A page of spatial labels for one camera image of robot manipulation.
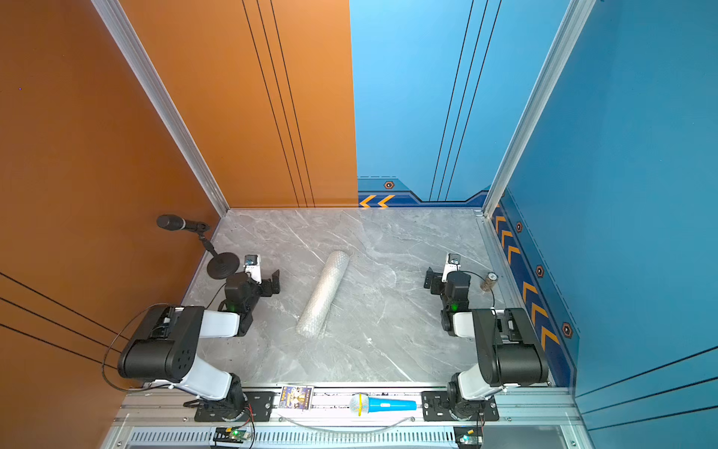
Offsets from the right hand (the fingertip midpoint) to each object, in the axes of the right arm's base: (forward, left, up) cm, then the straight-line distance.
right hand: (445, 269), depth 94 cm
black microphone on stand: (+3, +79, -3) cm, 79 cm away
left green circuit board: (-46, +61, -7) cm, 77 cm away
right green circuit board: (-45, 0, -8) cm, 46 cm away
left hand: (0, +61, +1) cm, 61 cm away
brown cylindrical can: (-4, -14, -1) cm, 15 cm away
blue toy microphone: (-39, +28, -2) cm, 48 cm away
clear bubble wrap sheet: (-19, +43, 0) cm, 47 cm away
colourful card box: (-38, +45, -5) cm, 59 cm away
